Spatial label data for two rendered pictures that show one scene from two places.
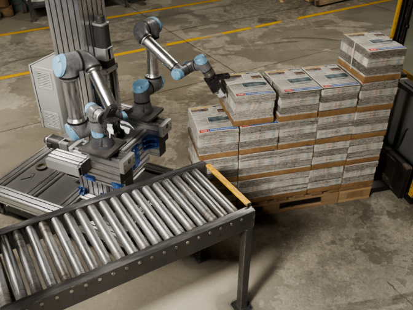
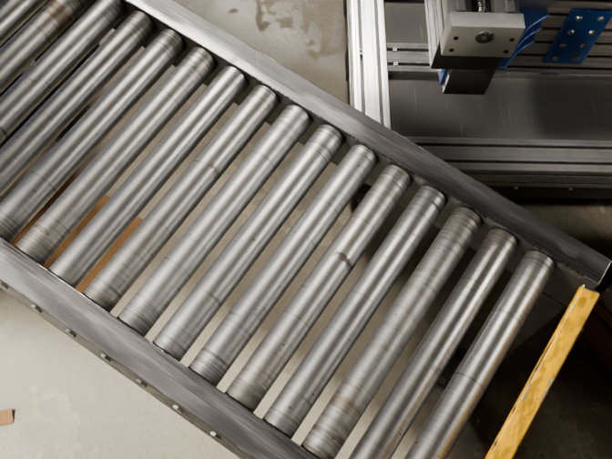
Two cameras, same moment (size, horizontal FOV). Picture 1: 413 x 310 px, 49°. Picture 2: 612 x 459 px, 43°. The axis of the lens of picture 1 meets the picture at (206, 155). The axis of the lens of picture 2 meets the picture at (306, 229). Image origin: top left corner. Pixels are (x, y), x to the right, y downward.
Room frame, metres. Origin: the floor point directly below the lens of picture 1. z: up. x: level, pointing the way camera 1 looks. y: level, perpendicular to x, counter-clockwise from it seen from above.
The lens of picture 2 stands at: (1.64, -0.14, 1.89)
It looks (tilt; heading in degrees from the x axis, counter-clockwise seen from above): 67 degrees down; 58
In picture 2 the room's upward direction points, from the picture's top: 8 degrees clockwise
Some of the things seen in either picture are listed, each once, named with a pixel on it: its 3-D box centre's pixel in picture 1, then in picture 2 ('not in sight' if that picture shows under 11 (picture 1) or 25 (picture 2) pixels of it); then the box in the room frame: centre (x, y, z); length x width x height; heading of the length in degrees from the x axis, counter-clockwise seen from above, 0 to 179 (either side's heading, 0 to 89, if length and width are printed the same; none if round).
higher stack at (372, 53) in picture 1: (356, 120); not in sight; (3.07, -1.17, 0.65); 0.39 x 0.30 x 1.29; 14
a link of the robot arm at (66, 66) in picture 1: (73, 98); not in sight; (2.37, 0.78, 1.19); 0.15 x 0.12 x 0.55; 129
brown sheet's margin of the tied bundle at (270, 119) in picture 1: (250, 116); not in sight; (2.76, -0.30, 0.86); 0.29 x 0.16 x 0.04; 104
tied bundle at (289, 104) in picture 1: (289, 93); not in sight; (2.93, -0.59, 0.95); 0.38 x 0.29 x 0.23; 15
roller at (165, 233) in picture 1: (152, 214); (253, 236); (1.82, 0.29, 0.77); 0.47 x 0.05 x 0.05; 31
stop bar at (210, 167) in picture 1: (227, 183); (525, 412); (2.06, -0.12, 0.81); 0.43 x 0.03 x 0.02; 31
